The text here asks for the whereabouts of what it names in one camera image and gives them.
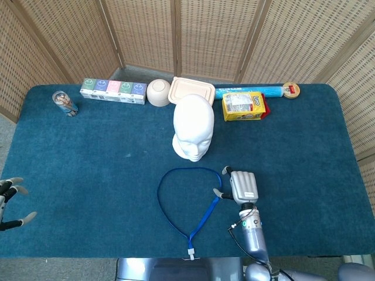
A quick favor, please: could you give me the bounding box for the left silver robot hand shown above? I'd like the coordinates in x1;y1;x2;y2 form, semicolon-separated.
0;177;38;232

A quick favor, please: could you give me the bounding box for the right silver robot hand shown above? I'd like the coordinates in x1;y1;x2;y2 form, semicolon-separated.
213;165;260;205

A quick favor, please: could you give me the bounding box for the blue lanyard with white clip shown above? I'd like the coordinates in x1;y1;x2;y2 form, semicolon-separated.
156;167;223;262

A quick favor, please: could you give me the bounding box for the blue table cloth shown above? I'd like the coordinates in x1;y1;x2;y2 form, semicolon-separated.
0;84;375;259

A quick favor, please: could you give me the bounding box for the yellow snack bag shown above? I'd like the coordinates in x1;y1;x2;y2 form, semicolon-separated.
221;91;271;122

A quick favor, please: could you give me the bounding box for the white foam mannequin head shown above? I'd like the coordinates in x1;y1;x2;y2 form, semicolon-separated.
172;94;215;163

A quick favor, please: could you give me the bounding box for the light blue rolled mat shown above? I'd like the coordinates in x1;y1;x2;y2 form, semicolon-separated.
214;84;285;100

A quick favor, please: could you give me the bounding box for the clear jar of sticks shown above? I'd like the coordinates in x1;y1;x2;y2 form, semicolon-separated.
52;90;79;117

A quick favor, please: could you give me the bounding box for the grey robot torso base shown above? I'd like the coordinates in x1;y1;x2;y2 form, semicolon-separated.
115;256;246;281

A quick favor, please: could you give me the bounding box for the round wooden tin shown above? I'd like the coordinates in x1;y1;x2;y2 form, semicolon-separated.
282;81;301;100

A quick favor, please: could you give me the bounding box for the beige lidded lunch box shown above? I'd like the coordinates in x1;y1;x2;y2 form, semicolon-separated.
168;76;216;105

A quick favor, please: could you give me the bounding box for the beige upturned bowl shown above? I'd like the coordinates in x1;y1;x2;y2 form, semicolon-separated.
146;78;172;107

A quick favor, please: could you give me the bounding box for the multicolour tissue pack row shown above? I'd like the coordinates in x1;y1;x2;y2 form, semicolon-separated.
79;78;148;105

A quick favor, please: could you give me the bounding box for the wicker folding screen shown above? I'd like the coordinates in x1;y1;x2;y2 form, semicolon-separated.
0;0;375;219

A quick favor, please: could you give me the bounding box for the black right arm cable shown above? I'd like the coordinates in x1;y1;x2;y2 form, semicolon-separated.
227;224;282;277

